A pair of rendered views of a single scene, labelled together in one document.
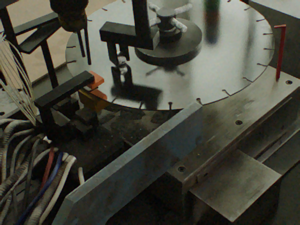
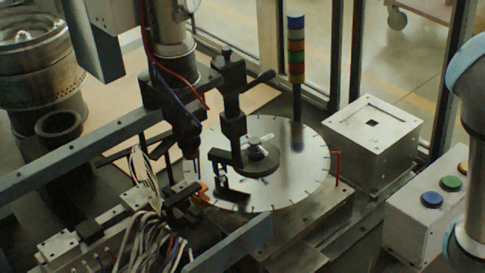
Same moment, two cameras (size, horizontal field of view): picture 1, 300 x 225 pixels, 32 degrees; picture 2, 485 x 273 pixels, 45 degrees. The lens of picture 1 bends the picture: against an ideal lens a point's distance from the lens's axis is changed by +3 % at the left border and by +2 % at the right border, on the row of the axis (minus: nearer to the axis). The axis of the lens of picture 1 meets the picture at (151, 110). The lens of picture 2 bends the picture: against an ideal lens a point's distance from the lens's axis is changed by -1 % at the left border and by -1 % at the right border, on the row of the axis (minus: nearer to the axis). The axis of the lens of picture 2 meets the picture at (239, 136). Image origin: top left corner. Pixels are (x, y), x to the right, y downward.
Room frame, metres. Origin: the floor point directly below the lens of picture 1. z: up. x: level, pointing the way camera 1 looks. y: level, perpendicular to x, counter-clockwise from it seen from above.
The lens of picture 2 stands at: (-0.32, -0.05, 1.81)
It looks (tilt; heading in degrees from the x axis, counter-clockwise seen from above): 38 degrees down; 3
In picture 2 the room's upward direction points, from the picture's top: 5 degrees counter-clockwise
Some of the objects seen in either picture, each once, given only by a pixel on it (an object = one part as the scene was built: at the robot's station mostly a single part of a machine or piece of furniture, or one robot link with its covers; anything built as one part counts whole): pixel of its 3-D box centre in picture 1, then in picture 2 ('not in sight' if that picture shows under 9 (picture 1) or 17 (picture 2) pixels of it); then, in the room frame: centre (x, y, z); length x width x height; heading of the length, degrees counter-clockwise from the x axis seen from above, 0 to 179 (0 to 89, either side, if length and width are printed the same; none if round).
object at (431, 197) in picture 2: not in sight; (432, 200); (0.57, -0.41, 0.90); 0.04 x 0.04 x 0.02
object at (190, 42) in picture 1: (167, 35); (255, 154); (0.68, -0.04, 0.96); 0.11 x 0.11 x 0.03
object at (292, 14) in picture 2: not in sight; (295, 18); (0.96, -0.15, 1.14); 0.05 x 0.04 x 0.03; 40
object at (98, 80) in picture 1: (72, 103); (186, 203); (0.56, 0.11, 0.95); 0.10 x 0.03 x 0.07; 130
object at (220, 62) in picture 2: not in sight; (230, 94); (0.62, 0.00, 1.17); 0.06 x 0.05 x 0.20; 121
